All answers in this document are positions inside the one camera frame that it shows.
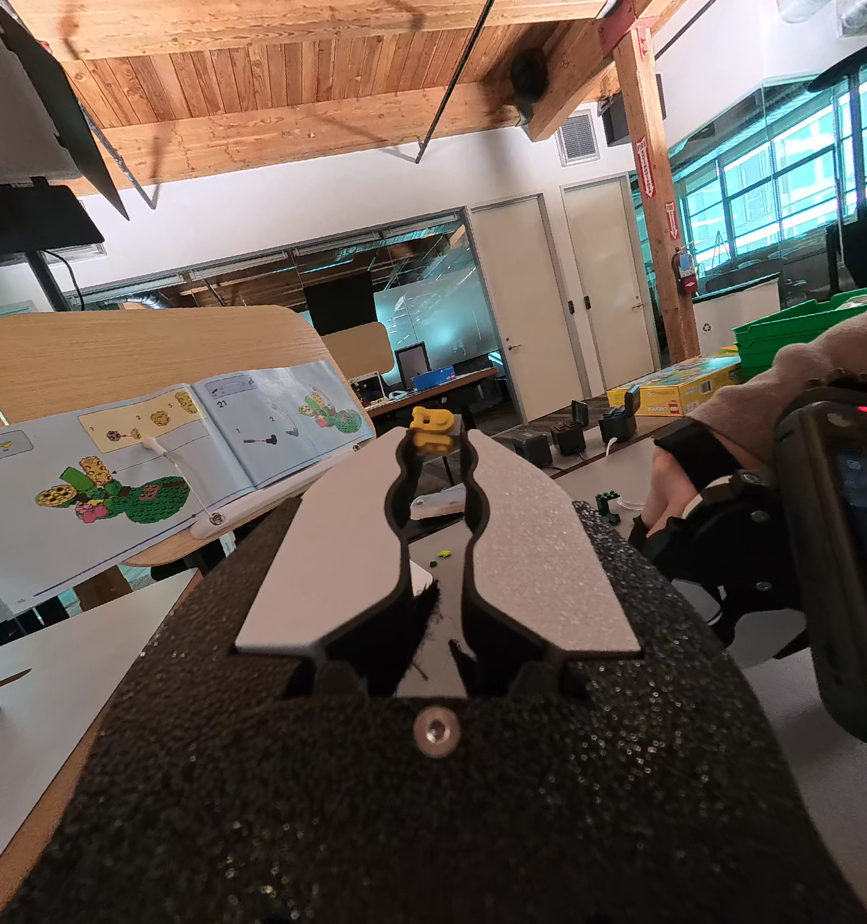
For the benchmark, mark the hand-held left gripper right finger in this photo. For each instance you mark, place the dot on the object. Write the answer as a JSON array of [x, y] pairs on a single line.
[[549, 570]]

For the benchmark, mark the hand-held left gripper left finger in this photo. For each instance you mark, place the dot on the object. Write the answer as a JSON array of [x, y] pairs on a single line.
[[325, 570]]

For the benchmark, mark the yellow grey brick assembly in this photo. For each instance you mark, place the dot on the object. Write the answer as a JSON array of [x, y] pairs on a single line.
[[430, 429]]

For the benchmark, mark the person's right forearm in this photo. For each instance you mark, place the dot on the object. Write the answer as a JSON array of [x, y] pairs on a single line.
[[801, 368]]

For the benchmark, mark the grey desk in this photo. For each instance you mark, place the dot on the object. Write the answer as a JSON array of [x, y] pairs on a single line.
[[58, 650]]

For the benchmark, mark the person's right hand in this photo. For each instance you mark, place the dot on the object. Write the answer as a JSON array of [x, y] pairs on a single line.
[[675, 491]]

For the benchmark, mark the dark green vine brick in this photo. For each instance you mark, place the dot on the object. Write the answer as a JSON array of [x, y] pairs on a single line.
[[608, 507]]

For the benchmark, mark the black charger box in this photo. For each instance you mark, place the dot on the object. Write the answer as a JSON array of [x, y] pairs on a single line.
[[568, 439], [617, 422], [580, 415], [533, 449]]

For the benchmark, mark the white stand foot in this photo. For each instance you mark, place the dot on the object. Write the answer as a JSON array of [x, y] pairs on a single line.
[[437, 504]]

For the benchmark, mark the instruction booklet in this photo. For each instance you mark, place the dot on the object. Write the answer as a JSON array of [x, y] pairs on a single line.
[[282, 404]]

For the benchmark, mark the wooden table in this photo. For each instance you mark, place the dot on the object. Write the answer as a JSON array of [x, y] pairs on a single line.
[[441, 395]]

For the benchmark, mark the blue box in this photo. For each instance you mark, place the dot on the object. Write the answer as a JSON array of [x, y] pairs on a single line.
[[433, 379]]

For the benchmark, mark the black framed screen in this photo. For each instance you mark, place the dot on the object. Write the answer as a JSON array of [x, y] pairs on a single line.
[[412, 364]]

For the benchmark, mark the small wooden board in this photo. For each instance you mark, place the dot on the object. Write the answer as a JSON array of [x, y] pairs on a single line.
[[358, 346]]

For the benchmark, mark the yellow cardboard box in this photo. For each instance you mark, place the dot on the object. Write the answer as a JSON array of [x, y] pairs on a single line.
[[686, 386]]

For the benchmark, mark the stack of green bins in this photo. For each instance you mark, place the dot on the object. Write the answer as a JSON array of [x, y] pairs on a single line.
[[787, 332]]

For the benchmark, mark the white door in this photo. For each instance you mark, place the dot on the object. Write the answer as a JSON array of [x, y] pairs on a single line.
[[524, 303], [607, 281]]

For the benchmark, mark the wooden board stand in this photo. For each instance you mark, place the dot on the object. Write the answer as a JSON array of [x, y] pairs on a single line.
[[116, 346]]

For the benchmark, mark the black office chair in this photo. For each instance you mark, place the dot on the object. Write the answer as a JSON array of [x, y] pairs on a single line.
[[866, 252]]

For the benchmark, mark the red fire extinguisher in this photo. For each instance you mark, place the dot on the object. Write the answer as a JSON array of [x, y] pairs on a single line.
[[686, 271]]

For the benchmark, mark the black monitor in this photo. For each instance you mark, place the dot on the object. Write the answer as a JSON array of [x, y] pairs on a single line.
[[29, 220]]

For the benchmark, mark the black speaker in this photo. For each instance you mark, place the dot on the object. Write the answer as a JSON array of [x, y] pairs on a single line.
[[529, 83]]

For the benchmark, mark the black hanging rod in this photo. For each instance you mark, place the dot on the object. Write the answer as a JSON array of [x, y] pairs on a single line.
[[455, 79]]

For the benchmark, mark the grey hanging panel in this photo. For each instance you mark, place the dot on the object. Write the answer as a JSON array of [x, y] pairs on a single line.
[[15, 94]]

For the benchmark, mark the wooden post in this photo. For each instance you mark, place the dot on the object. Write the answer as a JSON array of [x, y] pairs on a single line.
[[661, 252]]

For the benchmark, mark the small red post sign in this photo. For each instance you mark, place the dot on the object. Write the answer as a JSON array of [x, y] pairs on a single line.
[[671, 220]]

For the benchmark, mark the window wall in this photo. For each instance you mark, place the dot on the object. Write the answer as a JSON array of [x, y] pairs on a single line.
[[765, 195]]

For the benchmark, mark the wall vent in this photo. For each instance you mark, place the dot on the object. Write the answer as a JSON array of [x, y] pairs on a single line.
[[578, 137]]

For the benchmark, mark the black box on post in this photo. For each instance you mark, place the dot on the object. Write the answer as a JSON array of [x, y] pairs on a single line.
[[617, 119]]

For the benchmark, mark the silver air duct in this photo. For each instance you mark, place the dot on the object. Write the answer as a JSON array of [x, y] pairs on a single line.
[[823, 14]]

